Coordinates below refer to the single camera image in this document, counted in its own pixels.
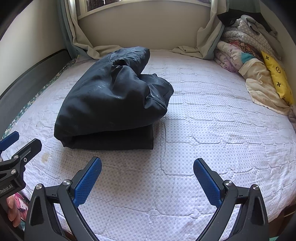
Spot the dark navy printed jacket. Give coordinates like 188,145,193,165
54,46,174,151

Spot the dark bed frame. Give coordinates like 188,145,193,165
0,49,70,116

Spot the brown striped cloth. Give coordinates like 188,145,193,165
288,109,296,135

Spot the grey garment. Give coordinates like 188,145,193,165
240,15,278,37

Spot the beige and teal curtain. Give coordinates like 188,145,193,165
58,0,111,61
172,0,223,60

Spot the window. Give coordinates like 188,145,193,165
76,0,212,19

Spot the cream cloth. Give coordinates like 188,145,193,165
239,52,292,109

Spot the yellow printed pillow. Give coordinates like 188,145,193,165
261,51,295,106

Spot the dark windowsill object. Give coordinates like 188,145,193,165
89,0,109,10

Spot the purple floral blanket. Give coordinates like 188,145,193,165
214,41,245,73

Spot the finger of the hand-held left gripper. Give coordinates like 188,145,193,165
0,131,19,153
0,138,42,178

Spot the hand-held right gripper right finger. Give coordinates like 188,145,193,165
193,158,270,241

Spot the red patterned cloth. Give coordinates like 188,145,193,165
228,40,262,58

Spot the black cloth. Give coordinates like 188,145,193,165
217,8,242,26

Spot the white dotted quilted bed blanket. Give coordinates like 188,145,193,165
5,49,296,241

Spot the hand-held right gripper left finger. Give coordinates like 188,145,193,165
24,156,109,241

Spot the wooden bed base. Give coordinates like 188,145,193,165
283,206,295,219

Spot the person's left hand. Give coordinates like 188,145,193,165
6,195,22,228

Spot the green floral mattress sheet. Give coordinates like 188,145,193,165
5,59,77,137

